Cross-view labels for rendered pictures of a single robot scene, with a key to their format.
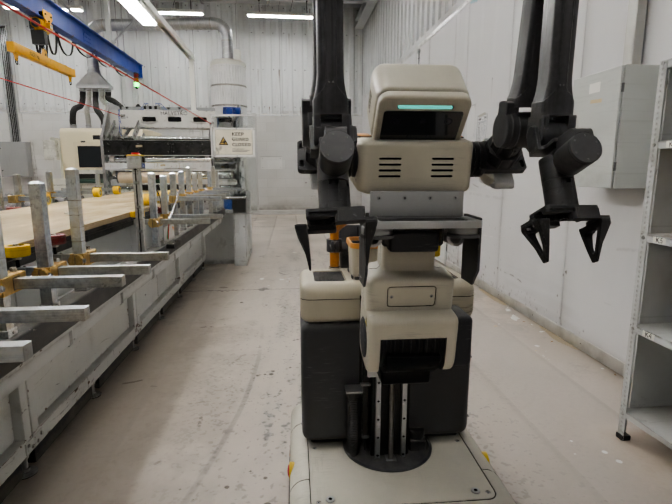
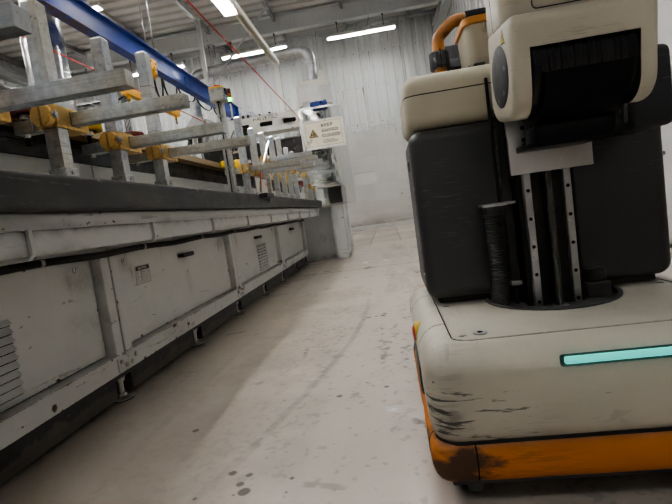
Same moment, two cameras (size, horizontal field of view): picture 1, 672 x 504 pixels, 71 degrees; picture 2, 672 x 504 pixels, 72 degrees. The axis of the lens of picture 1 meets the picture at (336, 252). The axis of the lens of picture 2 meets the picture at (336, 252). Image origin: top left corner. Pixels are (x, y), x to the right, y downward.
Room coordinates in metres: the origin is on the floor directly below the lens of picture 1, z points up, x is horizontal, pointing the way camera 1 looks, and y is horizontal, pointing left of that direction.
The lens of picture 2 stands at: (0.27, 0.07, 0.53)
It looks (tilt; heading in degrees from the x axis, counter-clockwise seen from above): 5 degrees down; 12
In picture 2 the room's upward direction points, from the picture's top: 8 degrees counter-clockwise
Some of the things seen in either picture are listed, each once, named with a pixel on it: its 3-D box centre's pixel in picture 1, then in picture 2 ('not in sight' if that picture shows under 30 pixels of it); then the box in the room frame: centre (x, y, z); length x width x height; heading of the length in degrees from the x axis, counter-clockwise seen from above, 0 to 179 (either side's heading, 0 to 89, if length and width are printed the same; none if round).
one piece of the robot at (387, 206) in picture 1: (417, 237); not in sight; (1.08, -0.19, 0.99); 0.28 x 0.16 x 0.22; 95
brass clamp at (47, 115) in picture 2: (3, 284); (60, 120); (1.24, 0.91, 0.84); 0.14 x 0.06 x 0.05; 6
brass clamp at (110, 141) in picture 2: (49, 272); (121, 143); (1.49, 0.93, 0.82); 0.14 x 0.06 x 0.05; 6
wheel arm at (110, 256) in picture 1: (110, 257); (189, 150); (1.77, 0.87, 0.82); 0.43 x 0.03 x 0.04; 96
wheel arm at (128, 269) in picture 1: (82, 271); (153, 140); (1.52, 0.84, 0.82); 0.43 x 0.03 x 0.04; 96
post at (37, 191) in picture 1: (44, 257); (113, 123); (1.47, 0.93, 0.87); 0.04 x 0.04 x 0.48; 6
